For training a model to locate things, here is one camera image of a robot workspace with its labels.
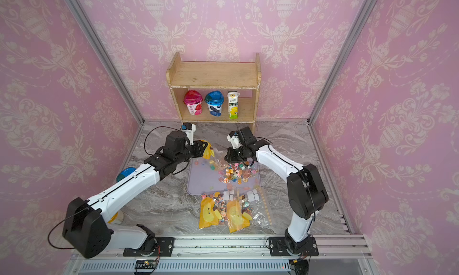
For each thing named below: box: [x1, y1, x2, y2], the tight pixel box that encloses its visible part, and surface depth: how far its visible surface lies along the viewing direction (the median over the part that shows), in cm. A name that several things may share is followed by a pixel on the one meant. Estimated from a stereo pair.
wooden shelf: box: [166, 52, 262, 133], surface depth 84 cm
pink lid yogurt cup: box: [184, 89, 204, 116], surface depth 91 cm
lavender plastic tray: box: [187, 157, 260, 195], surface depth 94 cm
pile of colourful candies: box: [218, 162, 258, 185], surface depth 96 cm
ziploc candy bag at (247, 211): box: [225, 185, 277, 234], surface depth 81 cm
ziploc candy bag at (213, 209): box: [199, 191, 228, 229], surface depth 83 cm
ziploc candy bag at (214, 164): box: [199, 139, 228, 171], surface depth 86 cm
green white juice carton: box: [227, 90, 241, 119], surface depth 87 cm
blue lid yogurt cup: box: [204, 90, 225, 117], surface depth 90 cm
